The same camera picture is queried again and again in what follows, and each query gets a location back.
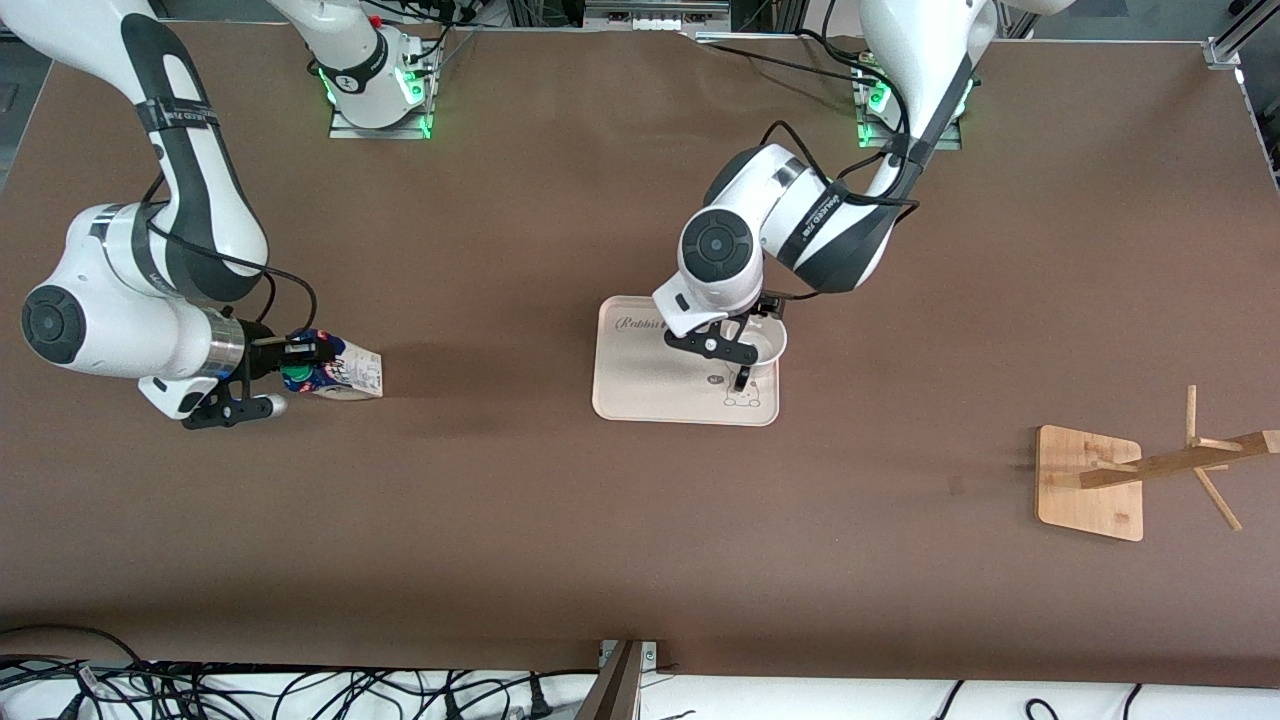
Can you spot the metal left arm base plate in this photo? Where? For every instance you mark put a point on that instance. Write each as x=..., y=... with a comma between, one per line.
x=870, y=100

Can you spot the wooden cup rack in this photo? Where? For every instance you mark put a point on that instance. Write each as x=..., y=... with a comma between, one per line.
x=1090, y=500

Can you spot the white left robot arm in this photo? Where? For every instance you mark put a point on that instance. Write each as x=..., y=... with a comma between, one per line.
x=820, y=220

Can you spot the blue milk carton green cap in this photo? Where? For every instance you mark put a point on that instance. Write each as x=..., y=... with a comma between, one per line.
x=355, y=375

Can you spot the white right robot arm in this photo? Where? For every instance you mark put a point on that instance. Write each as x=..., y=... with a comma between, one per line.
x=200, y=200

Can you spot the white rabbit print tray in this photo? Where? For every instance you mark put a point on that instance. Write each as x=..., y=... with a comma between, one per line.
x=650, y=385

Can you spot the dark metal beam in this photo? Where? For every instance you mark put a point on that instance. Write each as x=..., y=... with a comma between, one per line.
x=612, y=690

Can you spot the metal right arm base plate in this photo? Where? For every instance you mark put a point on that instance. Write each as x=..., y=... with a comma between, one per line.
x=380, y=128

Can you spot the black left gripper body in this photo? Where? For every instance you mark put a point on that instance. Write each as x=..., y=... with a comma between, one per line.
x=769, y=305

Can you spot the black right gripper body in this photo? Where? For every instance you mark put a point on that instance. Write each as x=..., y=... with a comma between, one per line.
x=262, y=356

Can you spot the small metal bracket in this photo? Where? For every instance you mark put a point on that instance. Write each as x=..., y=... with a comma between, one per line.
x=651, y=655

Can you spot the white ledge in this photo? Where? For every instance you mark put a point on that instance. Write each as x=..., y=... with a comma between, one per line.
x=800, y=700

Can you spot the aluminium frame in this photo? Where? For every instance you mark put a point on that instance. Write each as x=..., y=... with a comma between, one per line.
x=650, y=12

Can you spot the metal corner bracket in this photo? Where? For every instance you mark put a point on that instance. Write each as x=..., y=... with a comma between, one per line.
x=1222, y=55

